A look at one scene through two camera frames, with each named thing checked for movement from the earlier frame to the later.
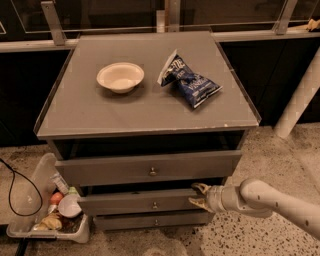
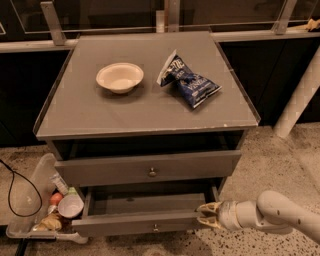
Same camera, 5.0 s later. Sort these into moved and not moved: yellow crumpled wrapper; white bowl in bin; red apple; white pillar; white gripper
Moved: white gripper
Not moved: white bowl in bin; white pillar; yellow crumpled wrapper; red apple
